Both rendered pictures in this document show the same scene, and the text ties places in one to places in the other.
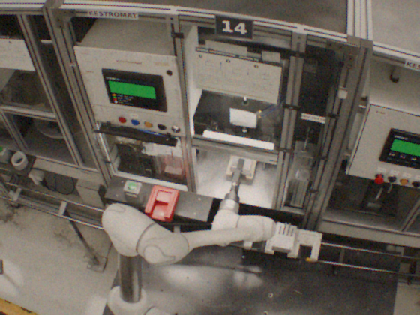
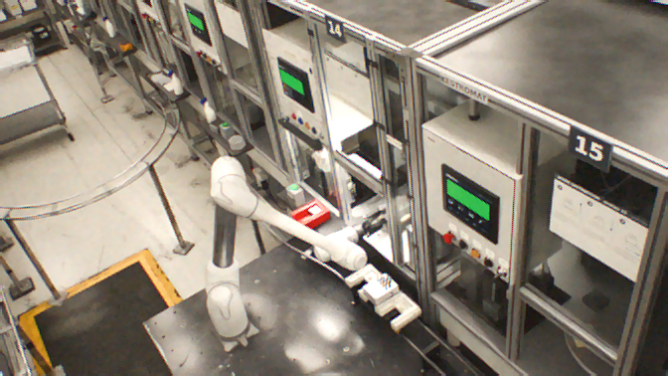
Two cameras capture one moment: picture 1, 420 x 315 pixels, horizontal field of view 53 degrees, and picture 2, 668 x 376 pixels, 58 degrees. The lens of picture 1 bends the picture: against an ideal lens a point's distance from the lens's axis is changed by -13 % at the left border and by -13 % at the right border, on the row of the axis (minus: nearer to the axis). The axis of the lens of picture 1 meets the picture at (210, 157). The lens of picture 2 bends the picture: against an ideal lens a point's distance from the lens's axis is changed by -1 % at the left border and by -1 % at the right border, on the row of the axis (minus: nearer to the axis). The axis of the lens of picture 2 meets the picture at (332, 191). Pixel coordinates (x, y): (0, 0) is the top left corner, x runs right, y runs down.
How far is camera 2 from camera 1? 157 cm
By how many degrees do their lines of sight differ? 34
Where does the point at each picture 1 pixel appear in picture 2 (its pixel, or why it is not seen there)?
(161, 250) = (222, 187)
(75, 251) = not seen: hidden behind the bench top
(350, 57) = (402, 68)
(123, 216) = (224, 161)
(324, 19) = (411, 36)
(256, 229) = (340, 248)
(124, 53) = (287, 44)
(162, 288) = (269, 291)
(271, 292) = (349, 347)
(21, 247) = not seen: hidden behind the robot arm
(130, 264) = (219, 213)
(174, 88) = (315, 89)
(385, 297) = not seen: outside the picture
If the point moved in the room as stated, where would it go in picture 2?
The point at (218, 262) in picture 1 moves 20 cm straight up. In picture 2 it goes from (330, 296) to (324, 269)
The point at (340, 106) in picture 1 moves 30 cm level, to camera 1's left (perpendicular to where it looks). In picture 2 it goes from (408, 129) to (341, 110)
